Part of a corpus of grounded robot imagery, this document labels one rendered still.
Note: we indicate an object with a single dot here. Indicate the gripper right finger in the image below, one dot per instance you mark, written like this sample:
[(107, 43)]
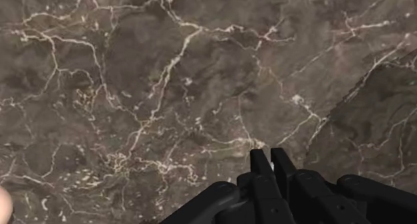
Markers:
[(312, 197)]

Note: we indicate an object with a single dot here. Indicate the pale rounded object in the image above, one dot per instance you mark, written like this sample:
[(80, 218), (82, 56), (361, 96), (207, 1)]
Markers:
[(4, 205)]

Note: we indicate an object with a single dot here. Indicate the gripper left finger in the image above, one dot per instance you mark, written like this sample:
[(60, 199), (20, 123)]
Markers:
[(260, 190)]

